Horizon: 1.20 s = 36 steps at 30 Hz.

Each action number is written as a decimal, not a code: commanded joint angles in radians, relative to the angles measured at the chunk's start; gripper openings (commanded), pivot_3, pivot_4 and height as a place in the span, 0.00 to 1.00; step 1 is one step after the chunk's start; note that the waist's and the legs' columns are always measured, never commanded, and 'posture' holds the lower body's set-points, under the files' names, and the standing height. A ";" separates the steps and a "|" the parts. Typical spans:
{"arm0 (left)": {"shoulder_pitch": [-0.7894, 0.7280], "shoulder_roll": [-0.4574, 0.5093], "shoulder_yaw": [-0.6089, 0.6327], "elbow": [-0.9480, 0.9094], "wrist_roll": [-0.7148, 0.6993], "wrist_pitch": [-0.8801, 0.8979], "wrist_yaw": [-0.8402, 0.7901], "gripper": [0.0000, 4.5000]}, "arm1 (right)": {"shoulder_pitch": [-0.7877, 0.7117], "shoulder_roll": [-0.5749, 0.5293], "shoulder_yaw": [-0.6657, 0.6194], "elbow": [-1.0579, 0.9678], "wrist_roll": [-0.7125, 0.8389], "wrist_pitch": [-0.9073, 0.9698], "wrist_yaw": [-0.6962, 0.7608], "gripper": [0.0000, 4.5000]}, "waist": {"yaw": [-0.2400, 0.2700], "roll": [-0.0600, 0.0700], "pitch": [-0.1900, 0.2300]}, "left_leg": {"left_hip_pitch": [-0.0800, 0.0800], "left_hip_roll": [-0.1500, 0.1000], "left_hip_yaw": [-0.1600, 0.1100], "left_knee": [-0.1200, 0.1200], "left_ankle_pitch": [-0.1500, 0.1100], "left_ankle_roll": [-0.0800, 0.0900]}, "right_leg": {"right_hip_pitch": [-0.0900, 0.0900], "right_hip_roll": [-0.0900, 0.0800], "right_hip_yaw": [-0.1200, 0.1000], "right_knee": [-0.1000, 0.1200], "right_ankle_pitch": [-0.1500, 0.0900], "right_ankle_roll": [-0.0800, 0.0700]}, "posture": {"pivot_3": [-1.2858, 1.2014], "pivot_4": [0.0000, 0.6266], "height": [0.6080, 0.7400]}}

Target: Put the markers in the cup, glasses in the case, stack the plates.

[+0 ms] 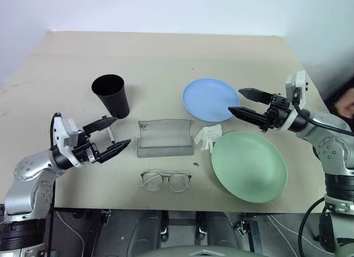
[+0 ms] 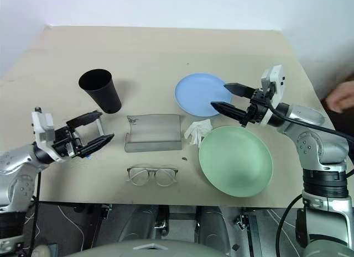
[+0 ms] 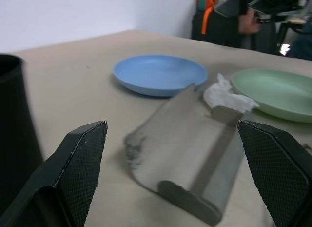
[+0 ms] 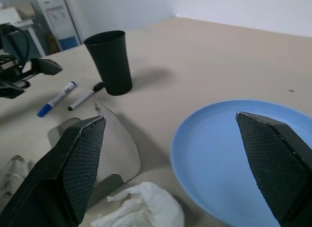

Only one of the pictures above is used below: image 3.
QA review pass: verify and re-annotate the white tissue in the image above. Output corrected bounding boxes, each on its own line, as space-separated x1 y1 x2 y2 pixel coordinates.
202 73 260 114

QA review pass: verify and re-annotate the person in dark blue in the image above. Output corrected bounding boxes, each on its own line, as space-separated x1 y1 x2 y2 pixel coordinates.
290 23 312 60

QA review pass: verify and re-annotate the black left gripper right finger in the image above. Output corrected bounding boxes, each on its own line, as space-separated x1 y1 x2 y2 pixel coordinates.
237 119 312 227

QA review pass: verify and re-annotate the bystander bare hand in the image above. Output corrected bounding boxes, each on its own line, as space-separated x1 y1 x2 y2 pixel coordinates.
239 7 263 35

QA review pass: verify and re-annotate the person in black clothes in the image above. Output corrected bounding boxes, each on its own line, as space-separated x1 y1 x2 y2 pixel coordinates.
191 0 259 50

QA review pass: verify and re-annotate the black plastic cup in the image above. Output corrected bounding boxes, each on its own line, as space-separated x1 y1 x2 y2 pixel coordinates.
0 53 47 214

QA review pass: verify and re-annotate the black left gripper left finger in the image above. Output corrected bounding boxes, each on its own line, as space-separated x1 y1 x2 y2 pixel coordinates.
0 120 108 227

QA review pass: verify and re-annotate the blue plastic plate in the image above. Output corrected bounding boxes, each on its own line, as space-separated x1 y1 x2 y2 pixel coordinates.
112 55 209 97

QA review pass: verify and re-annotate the green plastic plate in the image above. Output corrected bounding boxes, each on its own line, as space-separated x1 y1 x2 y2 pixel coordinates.
231 68 312 124

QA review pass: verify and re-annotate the grey plastic dustpan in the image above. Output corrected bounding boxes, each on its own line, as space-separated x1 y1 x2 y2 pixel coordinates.
123 83 245 226

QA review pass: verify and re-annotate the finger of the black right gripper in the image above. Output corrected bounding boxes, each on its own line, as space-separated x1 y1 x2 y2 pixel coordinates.
214 0 247 18

